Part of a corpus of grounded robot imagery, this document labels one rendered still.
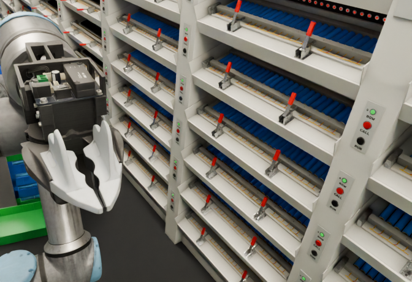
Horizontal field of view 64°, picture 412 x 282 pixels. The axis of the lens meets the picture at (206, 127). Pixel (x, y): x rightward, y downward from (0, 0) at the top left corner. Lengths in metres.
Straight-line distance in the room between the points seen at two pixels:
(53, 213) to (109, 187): 0.90
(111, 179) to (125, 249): 1.49
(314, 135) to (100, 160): 0.72
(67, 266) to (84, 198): 0.96
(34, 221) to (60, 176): 1.69
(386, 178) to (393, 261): 0.21
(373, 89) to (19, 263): 1.12
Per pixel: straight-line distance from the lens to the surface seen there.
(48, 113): 0.32
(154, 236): 1.82
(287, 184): 1.06
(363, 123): 0.83
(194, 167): 1.38
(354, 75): 0.85
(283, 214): 1.18
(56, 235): 1.21
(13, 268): 1.26
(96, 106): 0.33
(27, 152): 0.34
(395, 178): 0.88
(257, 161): 1.12
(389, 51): 0.79
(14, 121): 0.55
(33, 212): 2.03
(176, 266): 1.71
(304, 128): 0.96
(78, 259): 1.23
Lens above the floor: 1.37
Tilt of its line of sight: 30 degrees down
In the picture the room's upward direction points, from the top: 7 degrees clockwise
